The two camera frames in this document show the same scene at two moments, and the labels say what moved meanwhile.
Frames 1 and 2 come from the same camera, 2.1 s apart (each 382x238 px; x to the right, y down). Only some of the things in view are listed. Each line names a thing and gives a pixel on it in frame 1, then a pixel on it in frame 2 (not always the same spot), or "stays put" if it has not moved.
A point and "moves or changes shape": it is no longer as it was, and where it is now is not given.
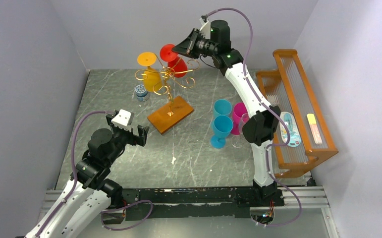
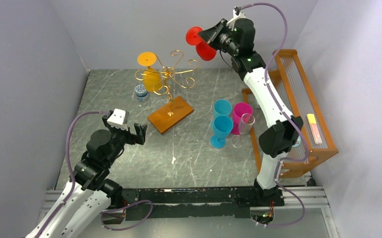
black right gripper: [193, 43] -> [221, 30]
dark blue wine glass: [223, 125] stays put
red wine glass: [177, 66] moves or changes shape
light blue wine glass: [222, 107] stays put
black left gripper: [135, 140] stays put
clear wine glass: [238, 141] stays put
